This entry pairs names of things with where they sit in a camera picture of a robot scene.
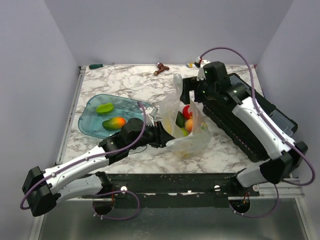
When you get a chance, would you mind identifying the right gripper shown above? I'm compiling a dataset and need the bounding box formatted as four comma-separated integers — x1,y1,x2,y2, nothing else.
179,75,218,105

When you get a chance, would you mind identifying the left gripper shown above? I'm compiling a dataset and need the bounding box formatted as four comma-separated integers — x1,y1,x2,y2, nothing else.
128,121,177,151

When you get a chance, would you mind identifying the clear plastic bag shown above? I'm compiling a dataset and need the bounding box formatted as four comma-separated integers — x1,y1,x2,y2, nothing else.
159,74,211,157

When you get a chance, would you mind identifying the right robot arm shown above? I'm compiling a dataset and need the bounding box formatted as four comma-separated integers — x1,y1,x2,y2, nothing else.
180,61,308,196

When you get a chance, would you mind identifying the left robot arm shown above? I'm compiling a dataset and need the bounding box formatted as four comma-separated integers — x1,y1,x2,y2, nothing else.
20,118,174,217

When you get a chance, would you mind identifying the dark green fake avocado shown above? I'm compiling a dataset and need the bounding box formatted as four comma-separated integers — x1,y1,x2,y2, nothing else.
175,111,186,128

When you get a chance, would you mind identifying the yellow fake banana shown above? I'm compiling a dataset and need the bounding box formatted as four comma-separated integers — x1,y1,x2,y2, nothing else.
174,150,194,159

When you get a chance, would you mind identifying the orange fake peach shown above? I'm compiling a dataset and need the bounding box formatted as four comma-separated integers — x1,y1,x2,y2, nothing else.
184,118,193,133

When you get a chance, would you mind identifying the red fake apple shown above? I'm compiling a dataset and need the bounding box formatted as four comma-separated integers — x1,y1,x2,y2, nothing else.
182,104,193,120

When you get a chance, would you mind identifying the fake mango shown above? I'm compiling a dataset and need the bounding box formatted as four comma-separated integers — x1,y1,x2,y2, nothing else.
102,117,126,131

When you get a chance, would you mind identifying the green fake fruit slice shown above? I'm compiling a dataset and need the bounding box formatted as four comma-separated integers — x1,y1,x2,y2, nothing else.
95,102,115,115

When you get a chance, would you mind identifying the yellow white small item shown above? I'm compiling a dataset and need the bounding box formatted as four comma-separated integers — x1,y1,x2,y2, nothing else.
186,63,196,68

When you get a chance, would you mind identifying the brown tap fitting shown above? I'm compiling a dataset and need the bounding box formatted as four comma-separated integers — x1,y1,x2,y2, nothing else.
153,61,170,76

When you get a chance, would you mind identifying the black tool box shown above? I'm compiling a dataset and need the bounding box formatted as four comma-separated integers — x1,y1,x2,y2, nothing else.
203,73,298,163

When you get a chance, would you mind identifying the blue transparent tray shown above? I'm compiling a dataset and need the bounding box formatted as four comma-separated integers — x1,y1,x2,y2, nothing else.
78,94,144,139

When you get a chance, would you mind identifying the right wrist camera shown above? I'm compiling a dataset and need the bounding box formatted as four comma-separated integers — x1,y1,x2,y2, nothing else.
194,56,210,81

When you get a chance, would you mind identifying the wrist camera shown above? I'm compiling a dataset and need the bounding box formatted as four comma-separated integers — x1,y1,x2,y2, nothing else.
194,56,210,81
145,106,159,126

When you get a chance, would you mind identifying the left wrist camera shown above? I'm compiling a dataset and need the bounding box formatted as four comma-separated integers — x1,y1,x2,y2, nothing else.
145,106,159,126

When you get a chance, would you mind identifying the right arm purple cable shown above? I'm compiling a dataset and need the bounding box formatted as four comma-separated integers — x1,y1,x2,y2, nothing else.
199,46,316,186

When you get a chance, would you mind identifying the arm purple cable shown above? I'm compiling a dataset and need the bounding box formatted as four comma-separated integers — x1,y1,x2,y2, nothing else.
19,101,147,210
199,46,316,186

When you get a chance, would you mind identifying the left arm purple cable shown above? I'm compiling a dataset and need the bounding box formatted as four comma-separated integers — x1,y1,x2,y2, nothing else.
19,101,147,210

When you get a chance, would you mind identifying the green handle screwdriver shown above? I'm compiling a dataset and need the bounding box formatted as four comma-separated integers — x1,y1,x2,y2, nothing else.
88,63,114,70

